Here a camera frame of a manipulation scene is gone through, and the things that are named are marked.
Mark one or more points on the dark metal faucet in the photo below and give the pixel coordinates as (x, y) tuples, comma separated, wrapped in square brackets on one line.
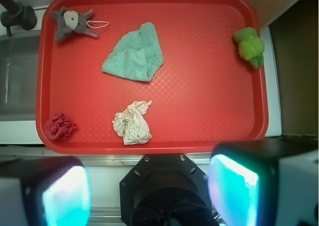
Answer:
[(17, 14)]

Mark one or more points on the teal folded cloth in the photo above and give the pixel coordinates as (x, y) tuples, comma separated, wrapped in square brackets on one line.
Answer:
[(137, 56)]

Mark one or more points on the stainless steel sink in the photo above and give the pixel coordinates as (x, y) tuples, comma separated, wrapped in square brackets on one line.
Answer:
[(18, 76)]

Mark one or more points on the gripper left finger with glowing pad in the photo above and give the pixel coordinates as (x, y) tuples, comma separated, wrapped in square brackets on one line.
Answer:
[(54, 191)]

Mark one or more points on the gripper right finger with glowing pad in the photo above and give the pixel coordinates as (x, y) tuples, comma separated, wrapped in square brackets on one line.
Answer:
[(269, 182)]

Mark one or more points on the crumpled white paper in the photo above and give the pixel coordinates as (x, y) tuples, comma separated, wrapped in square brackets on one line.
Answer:
[(130, 124)]

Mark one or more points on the grey plush toy animal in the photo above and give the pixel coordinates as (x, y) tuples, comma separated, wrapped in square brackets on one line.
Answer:
[(70, 22)]

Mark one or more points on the crumpled red paper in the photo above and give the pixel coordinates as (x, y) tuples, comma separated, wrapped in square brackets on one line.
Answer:
[(59, 127)]

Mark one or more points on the red plastic tray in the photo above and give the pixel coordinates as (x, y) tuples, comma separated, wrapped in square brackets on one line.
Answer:
[(204, 93)]

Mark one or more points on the green plush toy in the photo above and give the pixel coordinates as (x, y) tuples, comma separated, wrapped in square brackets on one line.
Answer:
[(250, 46)]

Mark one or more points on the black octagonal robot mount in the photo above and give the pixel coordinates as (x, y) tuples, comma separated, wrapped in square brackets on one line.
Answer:
[(166, 190)]

